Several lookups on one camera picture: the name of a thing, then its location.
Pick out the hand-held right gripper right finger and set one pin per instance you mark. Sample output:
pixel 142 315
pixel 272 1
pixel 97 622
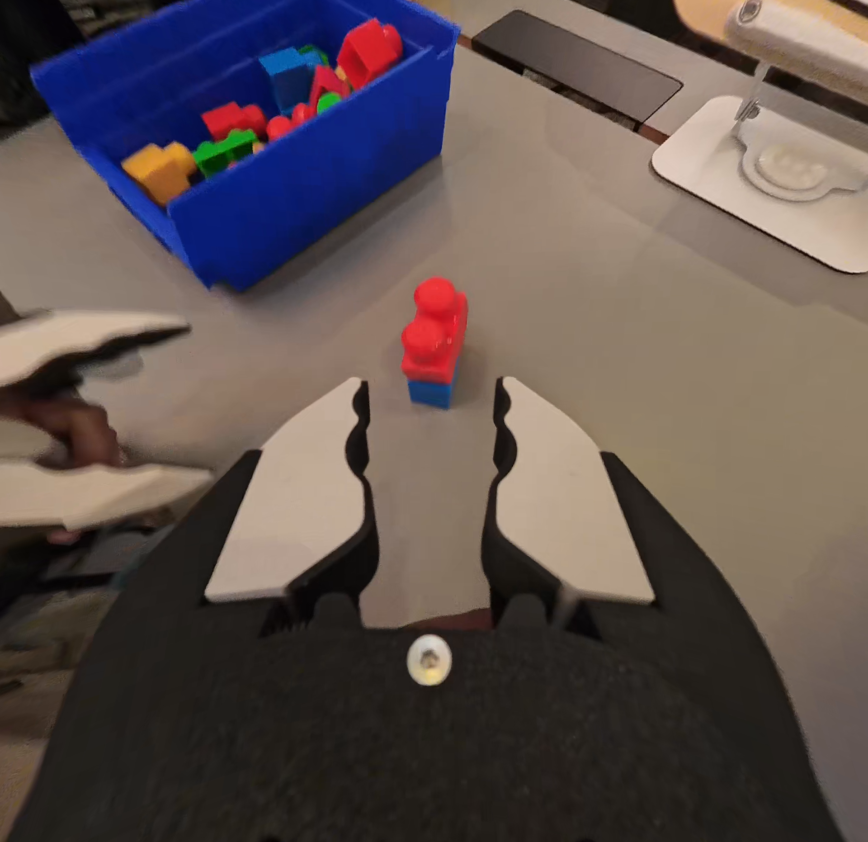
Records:
pixel 570 506

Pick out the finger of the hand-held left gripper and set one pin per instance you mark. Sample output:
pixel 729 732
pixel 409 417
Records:
pixel 68 340
pixel 95 492

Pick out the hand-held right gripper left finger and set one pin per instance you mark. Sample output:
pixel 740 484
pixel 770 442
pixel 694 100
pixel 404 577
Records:
pixel 292 506

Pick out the blue toy block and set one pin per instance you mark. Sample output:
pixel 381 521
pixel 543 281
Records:
pixel 431 392

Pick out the red double toy block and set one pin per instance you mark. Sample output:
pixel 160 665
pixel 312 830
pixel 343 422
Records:
pixel 434 333

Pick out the blue plastic bin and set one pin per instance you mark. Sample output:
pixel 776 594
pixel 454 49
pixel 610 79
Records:
pixel 312 177

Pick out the pile of colourful toy blocks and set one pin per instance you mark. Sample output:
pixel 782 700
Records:
pixel 292 82

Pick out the person's left hand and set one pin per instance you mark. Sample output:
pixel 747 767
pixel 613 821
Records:
pixel 75 428

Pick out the white document stand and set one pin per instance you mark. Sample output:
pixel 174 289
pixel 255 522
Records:
pixel 800 177

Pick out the black inset table panel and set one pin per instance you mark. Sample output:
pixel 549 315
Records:
pixel 577 69

